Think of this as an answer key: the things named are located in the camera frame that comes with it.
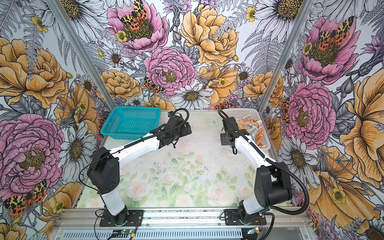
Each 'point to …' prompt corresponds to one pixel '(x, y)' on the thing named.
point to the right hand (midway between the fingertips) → (232, 142)
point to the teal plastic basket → (131, 123)
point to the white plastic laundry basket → (253, 113)
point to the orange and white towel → (254, 128)
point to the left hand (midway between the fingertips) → (183, 132)
